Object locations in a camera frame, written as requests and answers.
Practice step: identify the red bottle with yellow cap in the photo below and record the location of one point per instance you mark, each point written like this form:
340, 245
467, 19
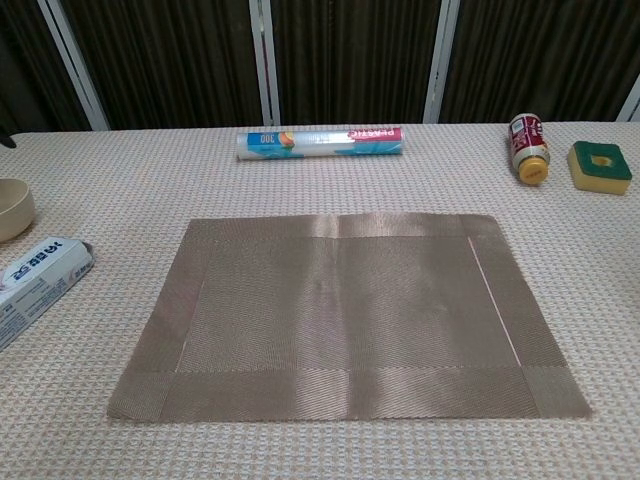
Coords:
527, 145

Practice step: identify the light brown bowl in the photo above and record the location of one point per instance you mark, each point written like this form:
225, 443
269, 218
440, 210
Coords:
15, 210

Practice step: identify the plastic wrap roll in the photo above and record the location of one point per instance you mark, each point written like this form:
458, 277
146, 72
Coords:
320, 143

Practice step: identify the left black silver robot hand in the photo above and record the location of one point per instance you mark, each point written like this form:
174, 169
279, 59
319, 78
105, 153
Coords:
6, 140

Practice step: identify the white pink toothpaste box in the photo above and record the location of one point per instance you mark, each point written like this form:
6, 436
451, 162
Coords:
35, 295

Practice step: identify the dark screen panel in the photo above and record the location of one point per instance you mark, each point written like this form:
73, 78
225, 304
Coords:
170, 60
350, 60
540, 55
25, 55

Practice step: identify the white screen frame post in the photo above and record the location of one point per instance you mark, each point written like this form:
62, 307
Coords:
630, 107
75, 65
441, 60
264, 60

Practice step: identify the beige woven tablecloth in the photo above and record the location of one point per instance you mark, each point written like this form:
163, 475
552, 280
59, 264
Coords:
150, 175

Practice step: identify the green yellow sponge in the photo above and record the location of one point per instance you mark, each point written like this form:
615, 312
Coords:
600, 167

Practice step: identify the brown woven placemat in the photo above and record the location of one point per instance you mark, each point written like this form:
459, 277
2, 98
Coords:
345, 320

